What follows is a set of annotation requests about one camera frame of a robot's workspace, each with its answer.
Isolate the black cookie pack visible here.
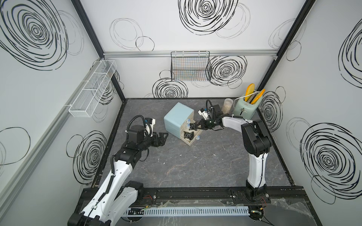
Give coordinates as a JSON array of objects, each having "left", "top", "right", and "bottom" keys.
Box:
[
  {"left": 184, "top": 132, "right": 194, "bottom": 141},
  {"left": 189, "top": 123, "right": 198, "bottom": 131}
]

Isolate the cream bottom drawer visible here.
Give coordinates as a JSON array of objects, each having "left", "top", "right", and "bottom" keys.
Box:
[{"left": 180, "top": 119, "right": 202, "bottom": 146}]

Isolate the light blue drawer cabinet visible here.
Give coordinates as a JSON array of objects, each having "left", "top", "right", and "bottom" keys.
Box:
[{"left": 164, "top": 102, "right": 194, "bottom": 138}]

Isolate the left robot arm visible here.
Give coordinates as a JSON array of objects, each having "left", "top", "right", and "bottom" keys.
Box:
[{"left": 67, "top": 115, "right": 168, "bottom": 226}]

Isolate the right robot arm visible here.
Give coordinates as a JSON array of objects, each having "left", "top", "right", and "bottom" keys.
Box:
[{"left": 189, "top": 99, "right": 272, "bottom": 202}]

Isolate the clear jar with grains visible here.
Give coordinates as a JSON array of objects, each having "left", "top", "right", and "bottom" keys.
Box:
[{"left": 222, "top": 98, "right": 233, "bottom": 114}]

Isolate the mint green toaster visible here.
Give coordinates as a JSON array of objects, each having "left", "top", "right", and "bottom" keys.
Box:
[{"left": 232, "top": 97, "right": 263, "bottom": 120}]

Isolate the yellow toast slice left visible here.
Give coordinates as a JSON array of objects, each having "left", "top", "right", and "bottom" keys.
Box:
[{"left": 244, "top": 83, "right": 255, "bottom": 102}]

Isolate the yellow toast slice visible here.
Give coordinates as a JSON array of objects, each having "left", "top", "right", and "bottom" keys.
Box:
[
  {"left": 244, "top": 83, "right": 255, "bottom": 102},
  {"left": 251, "top": 89, "right": 265, "bottom": 105}
]

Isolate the yellow toast slice right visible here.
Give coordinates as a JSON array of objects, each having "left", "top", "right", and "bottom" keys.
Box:
[{"left": 251, "top": 89, "right": 265, "bottom": 105}]

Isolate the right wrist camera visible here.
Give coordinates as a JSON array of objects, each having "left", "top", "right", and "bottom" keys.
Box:
[{"left": 198, "top": 108, "right": 210, "bottom": 120}]

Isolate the black wire wall basket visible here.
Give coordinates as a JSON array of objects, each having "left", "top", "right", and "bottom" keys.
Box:
[{"left": 171, "top": 51, "right": 210, "bottom": 82}]

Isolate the white mesh wall shelf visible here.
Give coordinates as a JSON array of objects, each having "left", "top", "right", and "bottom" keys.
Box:
[{"left": 69, "top": 59, "right": 117, "bottom": 118}]

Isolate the white slotted cable duct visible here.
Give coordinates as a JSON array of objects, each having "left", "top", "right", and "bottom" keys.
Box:
[{"left": 123, "top": 206, "right": 251, "bottom": 218}]

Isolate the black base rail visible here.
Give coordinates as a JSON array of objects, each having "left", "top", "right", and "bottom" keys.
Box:
[{"left": 76, "top": 186, "right": 307, "bottom": 204}]

